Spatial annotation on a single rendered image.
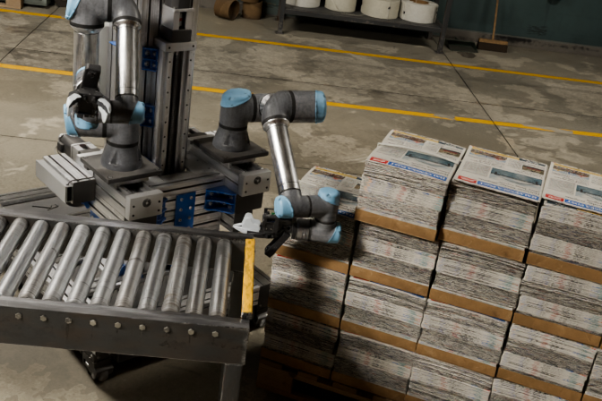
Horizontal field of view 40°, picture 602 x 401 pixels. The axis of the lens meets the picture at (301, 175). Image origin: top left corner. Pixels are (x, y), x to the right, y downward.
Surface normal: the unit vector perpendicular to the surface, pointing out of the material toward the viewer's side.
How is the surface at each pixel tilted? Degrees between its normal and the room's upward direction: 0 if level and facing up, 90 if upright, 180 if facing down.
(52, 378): 0
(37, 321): 90
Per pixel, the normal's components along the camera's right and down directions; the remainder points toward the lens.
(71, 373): 0.13, -0.91
